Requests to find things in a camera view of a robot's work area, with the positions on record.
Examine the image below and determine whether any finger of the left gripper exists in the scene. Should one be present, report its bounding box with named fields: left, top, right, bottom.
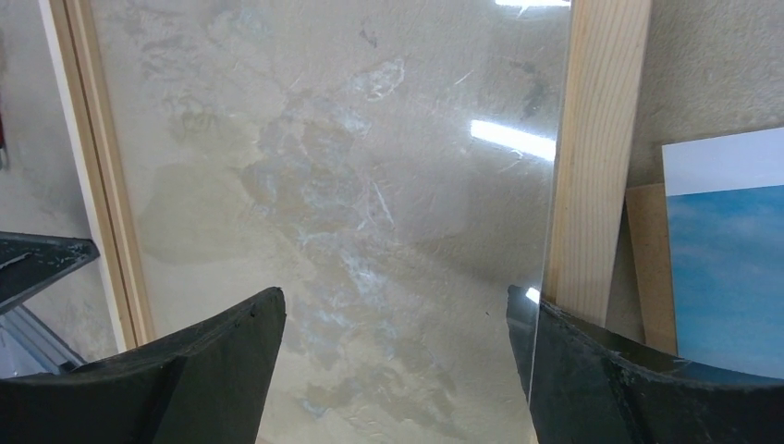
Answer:
left=1, top=231, right=100, bottom=314

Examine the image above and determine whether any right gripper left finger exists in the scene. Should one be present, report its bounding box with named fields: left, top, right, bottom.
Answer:
left=1, top=287, right=287, bottom=443

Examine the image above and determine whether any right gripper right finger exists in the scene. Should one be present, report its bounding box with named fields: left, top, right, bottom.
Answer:
left=507, top=286, right=783, bottom=443

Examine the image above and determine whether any brown hardboard backing board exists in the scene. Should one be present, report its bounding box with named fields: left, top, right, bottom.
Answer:
left=626, top=183, right=678, bottom=355

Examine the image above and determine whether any building photo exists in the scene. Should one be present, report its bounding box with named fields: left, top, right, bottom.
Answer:
left=662, top=128, right=783, bottom=378

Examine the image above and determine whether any clear acrylic glass sheet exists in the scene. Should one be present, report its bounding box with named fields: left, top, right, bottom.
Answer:
left=90, top=1, right=571, bottom=443

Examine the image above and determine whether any light wooden picture frame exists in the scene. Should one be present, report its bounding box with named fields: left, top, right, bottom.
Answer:
left=40, top=1, right=652, bottom=351

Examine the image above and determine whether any red handled adjustable wrench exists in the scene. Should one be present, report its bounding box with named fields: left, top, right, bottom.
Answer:
left=0, top=119, right=8, bottom=170

